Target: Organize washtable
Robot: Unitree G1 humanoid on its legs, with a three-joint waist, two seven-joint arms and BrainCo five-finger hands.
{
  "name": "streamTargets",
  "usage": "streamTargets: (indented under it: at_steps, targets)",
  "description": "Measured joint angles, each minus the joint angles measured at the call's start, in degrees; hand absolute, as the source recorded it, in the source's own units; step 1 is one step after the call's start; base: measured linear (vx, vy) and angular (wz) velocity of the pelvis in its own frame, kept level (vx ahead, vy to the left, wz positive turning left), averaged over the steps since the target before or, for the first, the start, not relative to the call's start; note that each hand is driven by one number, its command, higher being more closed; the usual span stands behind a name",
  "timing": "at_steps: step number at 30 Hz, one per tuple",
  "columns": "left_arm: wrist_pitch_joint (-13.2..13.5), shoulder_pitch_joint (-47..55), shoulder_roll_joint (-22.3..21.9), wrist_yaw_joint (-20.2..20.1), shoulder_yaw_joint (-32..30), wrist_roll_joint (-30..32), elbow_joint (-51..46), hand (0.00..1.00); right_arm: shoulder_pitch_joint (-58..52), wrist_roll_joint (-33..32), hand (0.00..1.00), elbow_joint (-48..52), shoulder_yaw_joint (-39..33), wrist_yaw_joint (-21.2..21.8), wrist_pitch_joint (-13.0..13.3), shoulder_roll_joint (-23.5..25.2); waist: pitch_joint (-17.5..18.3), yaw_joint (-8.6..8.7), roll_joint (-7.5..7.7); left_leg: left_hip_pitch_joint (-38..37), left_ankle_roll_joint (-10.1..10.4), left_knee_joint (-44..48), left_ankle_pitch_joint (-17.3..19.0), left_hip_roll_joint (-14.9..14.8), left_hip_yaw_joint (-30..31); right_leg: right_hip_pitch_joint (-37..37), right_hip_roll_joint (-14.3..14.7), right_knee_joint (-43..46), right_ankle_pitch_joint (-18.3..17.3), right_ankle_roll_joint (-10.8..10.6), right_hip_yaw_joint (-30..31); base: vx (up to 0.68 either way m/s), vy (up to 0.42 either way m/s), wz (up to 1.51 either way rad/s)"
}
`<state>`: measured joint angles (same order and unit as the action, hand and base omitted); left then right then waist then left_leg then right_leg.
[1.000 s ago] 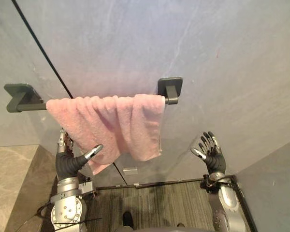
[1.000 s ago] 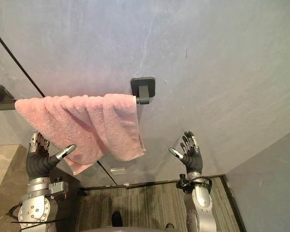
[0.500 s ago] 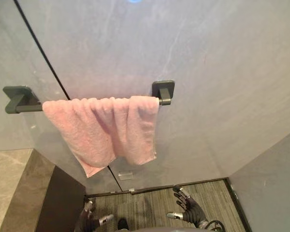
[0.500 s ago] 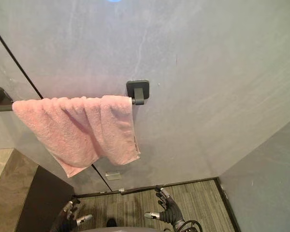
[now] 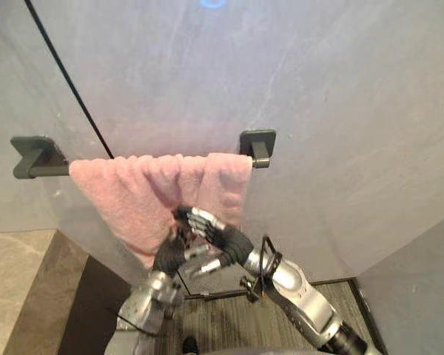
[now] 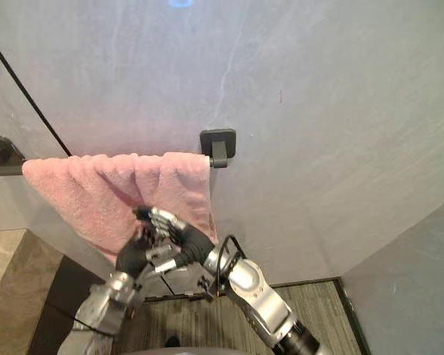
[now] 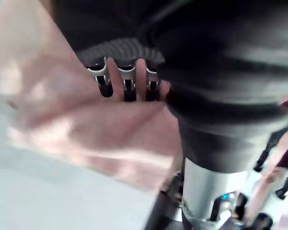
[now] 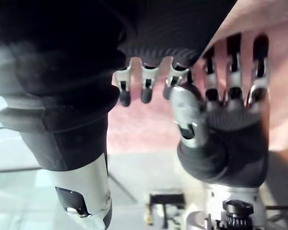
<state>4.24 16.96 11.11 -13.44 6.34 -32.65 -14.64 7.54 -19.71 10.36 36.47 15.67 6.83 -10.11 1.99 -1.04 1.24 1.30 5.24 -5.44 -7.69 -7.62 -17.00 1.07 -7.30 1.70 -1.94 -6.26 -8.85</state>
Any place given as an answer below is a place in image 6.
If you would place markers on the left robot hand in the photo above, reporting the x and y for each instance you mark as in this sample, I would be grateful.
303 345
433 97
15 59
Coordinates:
144 255

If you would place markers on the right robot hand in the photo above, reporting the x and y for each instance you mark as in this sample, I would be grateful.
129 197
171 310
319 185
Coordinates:
177 231

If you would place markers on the pink terry towel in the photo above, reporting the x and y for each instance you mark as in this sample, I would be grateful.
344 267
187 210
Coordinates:
85 192

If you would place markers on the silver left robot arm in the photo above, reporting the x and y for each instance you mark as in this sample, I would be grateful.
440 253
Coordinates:
100 314

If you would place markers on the dark robot foot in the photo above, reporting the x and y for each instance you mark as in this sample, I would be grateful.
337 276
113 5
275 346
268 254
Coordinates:
172 341

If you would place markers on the dark metal towel bar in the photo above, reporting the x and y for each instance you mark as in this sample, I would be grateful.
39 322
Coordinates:
219 146

